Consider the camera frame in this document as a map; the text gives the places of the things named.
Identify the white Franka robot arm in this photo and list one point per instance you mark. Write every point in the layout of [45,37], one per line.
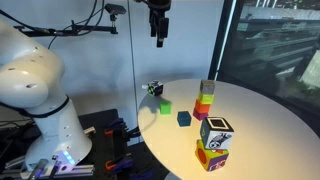
[40,100]

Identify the large white picture cube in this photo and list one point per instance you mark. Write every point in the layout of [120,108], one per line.
[216,135]

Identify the small grey block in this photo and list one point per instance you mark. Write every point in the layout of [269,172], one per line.
[207,87]

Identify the large yellow purple cube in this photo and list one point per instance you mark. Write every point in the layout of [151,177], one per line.
[211,158]

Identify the small blue block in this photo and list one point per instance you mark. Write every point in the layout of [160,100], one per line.
[184,119]

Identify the black white patterned cube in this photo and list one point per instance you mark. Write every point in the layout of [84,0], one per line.
[155,88]

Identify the small orange block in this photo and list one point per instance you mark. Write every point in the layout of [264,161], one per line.
[202,106]

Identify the aluminium extrusion rail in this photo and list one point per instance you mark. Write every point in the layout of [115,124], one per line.
[80,170]

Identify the black window frame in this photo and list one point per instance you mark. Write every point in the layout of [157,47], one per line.
[216,36]

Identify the small green block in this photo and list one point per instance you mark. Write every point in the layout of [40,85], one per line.
[165,107]

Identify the black camera on boom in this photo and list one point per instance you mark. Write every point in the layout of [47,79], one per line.
[115,9]

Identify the small yellow-green block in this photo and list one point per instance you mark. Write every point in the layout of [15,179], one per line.
[206,98]

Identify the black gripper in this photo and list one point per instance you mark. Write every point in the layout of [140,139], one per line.
[159,6]

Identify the small magenta block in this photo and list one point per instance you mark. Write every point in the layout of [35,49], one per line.
[199,115]

